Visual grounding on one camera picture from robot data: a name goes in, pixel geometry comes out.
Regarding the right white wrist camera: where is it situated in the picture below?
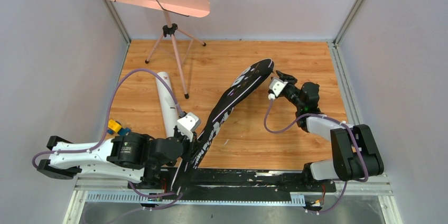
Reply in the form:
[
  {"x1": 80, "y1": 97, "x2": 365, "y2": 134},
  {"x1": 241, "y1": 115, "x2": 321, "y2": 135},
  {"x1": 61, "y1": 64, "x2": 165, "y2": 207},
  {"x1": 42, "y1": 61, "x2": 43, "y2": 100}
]
[{"x1": 268, "y1": 77, "x2": 287, "y2": 100}]

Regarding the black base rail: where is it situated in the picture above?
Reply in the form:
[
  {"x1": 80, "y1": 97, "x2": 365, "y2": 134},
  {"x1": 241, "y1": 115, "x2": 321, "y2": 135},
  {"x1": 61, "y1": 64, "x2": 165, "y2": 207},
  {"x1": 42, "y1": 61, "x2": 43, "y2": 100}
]
[{"x1": 75, "y1": 166, "x2": 393, "y2": 212}]

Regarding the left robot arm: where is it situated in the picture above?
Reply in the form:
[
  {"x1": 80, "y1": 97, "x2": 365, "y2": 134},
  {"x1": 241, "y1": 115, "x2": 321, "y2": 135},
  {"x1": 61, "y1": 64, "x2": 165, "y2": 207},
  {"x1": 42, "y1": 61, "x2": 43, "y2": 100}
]
[{"x1": 35, "y1": 128, "x2": 198, "y2": 189}]

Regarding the yellow blue toy block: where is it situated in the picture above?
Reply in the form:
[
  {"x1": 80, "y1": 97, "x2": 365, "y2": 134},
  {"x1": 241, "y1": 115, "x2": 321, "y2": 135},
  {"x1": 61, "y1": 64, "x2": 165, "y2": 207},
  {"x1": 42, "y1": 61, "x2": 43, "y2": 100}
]
[{"x1": 106, "y1": 119, "x2": 131, "y2": 136}]

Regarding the black sport racket bag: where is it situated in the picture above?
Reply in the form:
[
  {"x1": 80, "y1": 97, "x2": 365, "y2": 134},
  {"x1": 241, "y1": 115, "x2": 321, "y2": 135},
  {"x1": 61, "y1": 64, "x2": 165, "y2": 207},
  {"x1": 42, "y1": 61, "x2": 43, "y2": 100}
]
[{"x1": 170, "y1": 58, "x2": 274, "y2": 192}]

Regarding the white shuttlecock tube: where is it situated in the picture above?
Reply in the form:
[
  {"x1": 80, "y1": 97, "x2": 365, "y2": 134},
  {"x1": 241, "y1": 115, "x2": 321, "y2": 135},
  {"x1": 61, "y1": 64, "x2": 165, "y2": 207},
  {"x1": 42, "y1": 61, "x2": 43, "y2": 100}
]
[{"x1": 156, "y1": 79, "x2": 179, "y2": 137}]

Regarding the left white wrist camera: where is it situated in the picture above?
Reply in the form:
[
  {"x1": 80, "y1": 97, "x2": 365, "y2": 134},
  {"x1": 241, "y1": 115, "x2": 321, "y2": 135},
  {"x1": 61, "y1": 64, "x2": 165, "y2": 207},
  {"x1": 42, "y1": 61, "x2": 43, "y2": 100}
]
[{"x1": 176, "y1": 112, "x2": 201, "y2": 142}]

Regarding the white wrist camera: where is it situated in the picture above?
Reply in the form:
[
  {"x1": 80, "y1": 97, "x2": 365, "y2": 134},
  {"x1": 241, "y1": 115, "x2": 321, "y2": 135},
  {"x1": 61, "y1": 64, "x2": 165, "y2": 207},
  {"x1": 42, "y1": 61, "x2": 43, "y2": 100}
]
[
  {"x1": 268, "y1": 77, "x2": 287, "y2": 100},
  {"x1": 176, "y1": 112, "x2": 201, "y2": 142}
]

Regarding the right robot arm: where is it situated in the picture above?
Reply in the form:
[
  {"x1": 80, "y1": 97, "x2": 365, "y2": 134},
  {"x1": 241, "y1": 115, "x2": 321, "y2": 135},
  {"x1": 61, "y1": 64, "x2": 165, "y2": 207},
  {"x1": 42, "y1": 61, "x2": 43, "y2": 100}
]
[{"x1": 269, "y1": 71, "x2": 385, "y2": 191}]

